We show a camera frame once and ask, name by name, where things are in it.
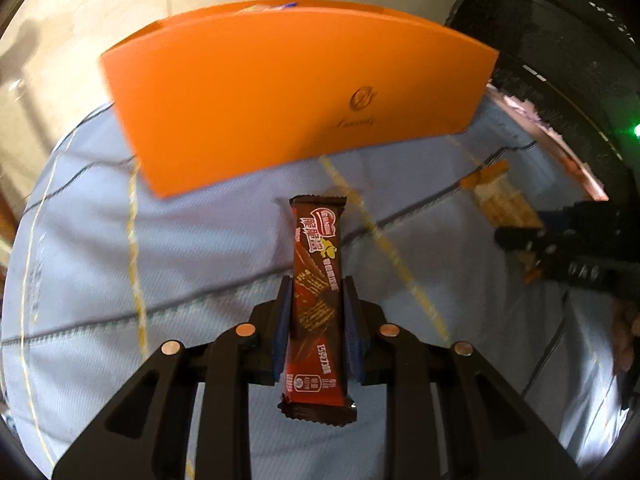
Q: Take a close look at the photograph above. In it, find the cracker biscuit packet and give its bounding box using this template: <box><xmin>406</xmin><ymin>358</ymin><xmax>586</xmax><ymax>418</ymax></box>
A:
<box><xmin>460</xmin><ymin>160</ymin><xmax>544</xmax><ymax>229</ymax></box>

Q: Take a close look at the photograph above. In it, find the orange cardboard box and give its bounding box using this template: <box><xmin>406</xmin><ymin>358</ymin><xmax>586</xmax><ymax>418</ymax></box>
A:
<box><xmin>100</xmin><ymin>0</ymin><xmax>498</xmax><ymax>198</ymax></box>

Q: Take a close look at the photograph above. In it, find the blue checked tablecloth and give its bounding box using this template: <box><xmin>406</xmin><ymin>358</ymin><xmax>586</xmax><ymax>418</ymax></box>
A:
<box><xmin>1</xmin><ymin>101</ymin><xmax>625</xmax><ymax>474</ymax></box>

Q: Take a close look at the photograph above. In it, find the dark carved wooden bench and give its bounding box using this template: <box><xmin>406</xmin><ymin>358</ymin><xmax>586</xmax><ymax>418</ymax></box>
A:
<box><xmin>447</xmin><ymin>0</ymin><xmax>639</xmax><ymax>200</ymax></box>

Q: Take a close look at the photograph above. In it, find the pink patterned mat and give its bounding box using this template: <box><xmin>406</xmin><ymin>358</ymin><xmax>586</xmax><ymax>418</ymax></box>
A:
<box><xmin>485</xmin><ymin>84</ymin><xmax>610</xmax><ymax>202</ymax></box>

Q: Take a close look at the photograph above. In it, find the person right hand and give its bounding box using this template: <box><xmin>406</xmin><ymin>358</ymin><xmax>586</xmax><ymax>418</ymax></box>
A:
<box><xmin>612</xmin><ymin>300</ymin><xmax>639</xmax><ymax>375</ymax></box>

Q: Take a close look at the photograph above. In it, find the brown chocolate wafer bar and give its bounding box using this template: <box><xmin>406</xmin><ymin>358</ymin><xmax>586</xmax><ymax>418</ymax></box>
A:
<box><xmin>279</xmin><ymin>195</ymin><xmax>357</xmax><ymax>427</ymax></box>

